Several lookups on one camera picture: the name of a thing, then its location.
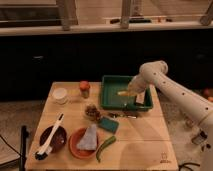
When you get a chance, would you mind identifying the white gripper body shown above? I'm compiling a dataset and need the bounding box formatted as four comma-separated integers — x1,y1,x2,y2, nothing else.
127,75,148,96

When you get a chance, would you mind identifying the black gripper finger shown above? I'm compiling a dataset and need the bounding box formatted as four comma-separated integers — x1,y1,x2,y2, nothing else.
135,92,145,106

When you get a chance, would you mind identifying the yellow banana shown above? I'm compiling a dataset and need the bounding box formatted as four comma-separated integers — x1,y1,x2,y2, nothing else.
117,91,137,97

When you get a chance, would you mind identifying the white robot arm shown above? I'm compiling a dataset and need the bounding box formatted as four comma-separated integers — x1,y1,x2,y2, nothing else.
127,60,213,171

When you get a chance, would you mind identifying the green plastic tray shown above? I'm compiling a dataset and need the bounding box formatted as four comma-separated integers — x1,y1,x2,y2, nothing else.
100,75,153,111

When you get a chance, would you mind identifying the dark metal utensil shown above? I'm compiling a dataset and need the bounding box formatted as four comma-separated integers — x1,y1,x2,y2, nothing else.
108,113,137,119

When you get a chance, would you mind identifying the teal sponge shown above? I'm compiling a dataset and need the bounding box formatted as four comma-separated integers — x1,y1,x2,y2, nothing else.
98,117,119,134

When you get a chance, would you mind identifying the green chili pepper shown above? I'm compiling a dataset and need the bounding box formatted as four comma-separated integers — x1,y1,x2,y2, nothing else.
96,136,116,163

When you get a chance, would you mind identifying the small glass bowl with nuts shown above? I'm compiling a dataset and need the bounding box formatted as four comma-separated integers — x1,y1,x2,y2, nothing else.
85,104,101,121

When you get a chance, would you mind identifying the orange lid spice jar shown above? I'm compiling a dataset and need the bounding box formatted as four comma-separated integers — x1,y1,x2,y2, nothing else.
79,81,90,98

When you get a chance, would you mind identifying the grey folded cloth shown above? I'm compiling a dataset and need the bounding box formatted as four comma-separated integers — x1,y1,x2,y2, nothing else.
77,124,97,150

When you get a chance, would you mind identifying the white cup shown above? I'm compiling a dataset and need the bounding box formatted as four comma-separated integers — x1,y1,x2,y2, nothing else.
52,88,68,104

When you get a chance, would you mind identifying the orange plate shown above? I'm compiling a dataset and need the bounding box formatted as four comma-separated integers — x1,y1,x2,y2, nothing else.
68,127,99,160

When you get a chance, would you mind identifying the dark red bowl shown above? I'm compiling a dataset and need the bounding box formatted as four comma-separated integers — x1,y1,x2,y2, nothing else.
39,126,67,153

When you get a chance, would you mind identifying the wooden railing post middle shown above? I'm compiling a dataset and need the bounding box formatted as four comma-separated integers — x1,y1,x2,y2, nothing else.
120,0,131,29

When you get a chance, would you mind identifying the wooden railing post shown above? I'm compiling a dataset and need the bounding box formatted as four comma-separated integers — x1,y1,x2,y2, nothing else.
56,0,78,31
120,0,131,29

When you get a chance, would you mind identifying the black cable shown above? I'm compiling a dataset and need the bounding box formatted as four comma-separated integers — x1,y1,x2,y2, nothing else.
178,161,202,171

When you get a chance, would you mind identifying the wooden railing post left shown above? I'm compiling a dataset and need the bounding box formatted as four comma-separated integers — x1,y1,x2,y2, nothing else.
56,0,78,31

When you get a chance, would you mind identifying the black chair frame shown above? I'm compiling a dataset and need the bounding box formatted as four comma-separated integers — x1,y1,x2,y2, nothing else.
19,125,29,171

